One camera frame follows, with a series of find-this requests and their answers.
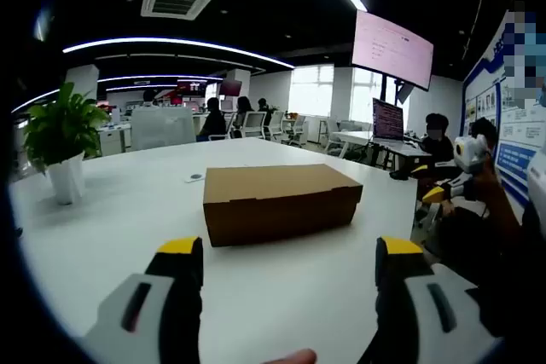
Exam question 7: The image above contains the white mesh office chair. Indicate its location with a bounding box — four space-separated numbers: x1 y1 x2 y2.
286 114 308 147
266 111 286 142
232 111 268 140

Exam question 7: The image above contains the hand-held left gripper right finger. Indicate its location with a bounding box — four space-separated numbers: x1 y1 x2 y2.
360 235 505 364

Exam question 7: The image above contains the blue white wall poster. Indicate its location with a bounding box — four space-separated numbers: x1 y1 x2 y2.
462 12 546 211

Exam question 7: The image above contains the open laptop on stand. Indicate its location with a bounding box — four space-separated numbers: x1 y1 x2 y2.
372 97 405 143

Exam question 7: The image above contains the large pink wall screen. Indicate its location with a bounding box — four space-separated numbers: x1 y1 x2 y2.
351 9 435 92

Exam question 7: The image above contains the brown cardboard shoe box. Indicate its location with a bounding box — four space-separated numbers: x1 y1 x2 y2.
202 163 364 248

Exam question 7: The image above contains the translucent white partition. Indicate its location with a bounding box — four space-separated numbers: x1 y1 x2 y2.
130 106 197 152

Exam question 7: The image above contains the white ceiling air vent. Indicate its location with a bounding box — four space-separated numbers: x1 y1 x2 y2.
140 0 218 21

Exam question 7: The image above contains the green plant in white pot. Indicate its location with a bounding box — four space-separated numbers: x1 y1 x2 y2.
23 81 113 205

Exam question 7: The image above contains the white office desk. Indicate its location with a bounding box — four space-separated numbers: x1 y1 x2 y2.
332 130 433 169

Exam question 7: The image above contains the bright window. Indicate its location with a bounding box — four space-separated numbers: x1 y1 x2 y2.
288 64 334 118

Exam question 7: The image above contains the person's black shirt torso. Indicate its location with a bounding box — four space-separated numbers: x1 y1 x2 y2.
430 199 546 339

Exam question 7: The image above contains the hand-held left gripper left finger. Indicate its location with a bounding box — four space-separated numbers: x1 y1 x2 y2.
83 235 205 364

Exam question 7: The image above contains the person's left hand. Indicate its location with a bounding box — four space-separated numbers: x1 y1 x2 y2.
260 349 317 364

